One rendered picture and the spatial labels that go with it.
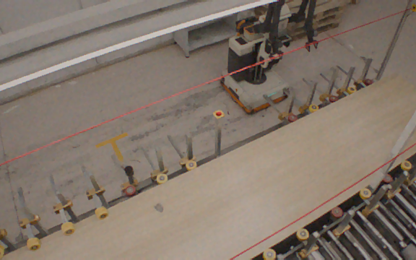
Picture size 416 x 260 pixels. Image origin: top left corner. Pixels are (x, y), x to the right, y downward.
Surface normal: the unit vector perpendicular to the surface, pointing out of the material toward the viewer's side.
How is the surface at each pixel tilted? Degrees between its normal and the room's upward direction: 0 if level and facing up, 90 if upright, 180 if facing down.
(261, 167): 0
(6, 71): 61
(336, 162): 0
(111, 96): 0
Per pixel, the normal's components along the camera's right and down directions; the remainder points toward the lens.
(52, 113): 0.00, -0.65
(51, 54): 0.43, 0.25
